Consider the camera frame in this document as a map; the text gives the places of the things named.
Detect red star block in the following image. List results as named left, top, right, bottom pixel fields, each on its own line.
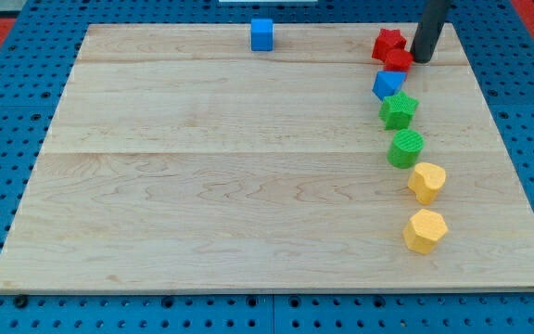
left=372, top=28, right=407, bottom=61

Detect green star block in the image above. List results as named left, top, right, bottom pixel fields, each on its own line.
left=378, top=91, right=419, bottom=130

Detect light wooden board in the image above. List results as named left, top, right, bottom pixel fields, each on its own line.
left=0, top=23, right=534, bottom=295

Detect green cylinder block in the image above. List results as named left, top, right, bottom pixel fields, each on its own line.
left=387, top=129, right=425, bottom=169

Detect blue cube block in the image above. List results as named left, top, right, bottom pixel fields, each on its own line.
left=250, top=19, right=273, bottom=51

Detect blue triangular block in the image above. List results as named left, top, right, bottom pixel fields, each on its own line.
left=372, top=71, right=407, bottom=100

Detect yellow heart block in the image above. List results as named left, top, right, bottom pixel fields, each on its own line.
left=407, top=162, right=447, bottom=205

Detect red cylinder block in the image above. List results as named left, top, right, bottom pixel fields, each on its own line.
left=384, top=49, right=413, bottom=72

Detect yellow hexagon block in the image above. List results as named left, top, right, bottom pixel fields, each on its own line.
left=402, top=209, right=449, bottom=255

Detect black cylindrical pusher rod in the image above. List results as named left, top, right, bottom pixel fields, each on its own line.
left=410, top=0, right=451, bottom=64

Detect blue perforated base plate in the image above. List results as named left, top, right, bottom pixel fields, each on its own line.
left=0, top=1, right=534, bottom=333

